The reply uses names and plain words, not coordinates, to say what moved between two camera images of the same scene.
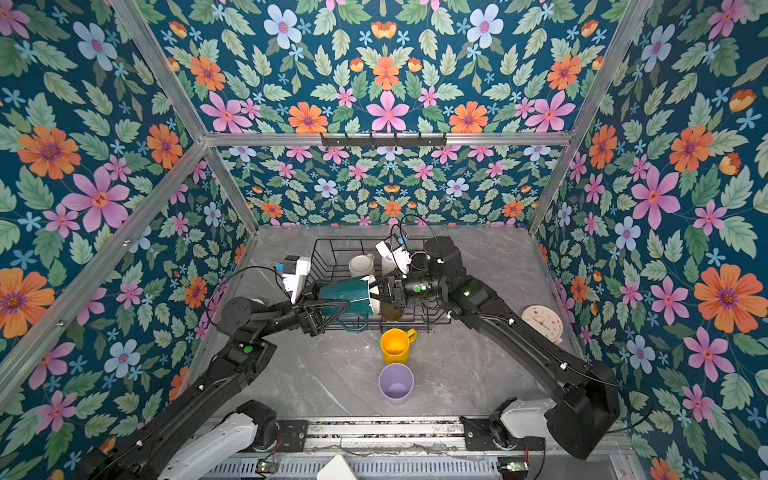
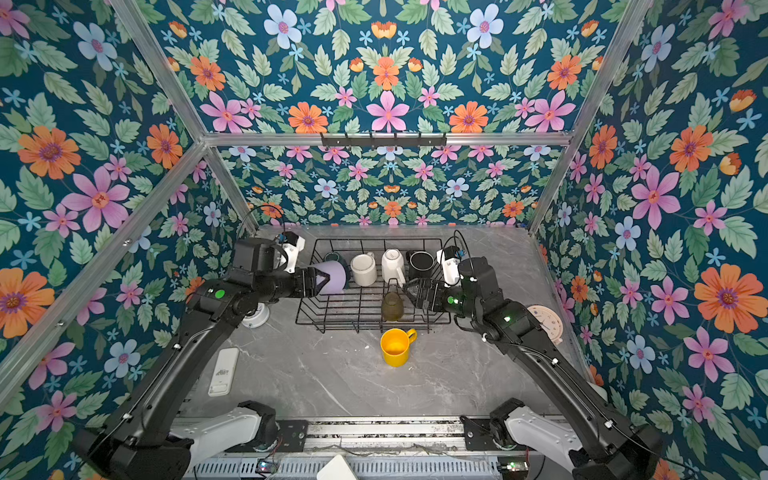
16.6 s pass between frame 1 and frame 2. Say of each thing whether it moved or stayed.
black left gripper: moved
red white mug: stayed
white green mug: moved
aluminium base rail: stayed
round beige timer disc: stayed
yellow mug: stayed
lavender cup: moved
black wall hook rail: stayed
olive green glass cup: stayed
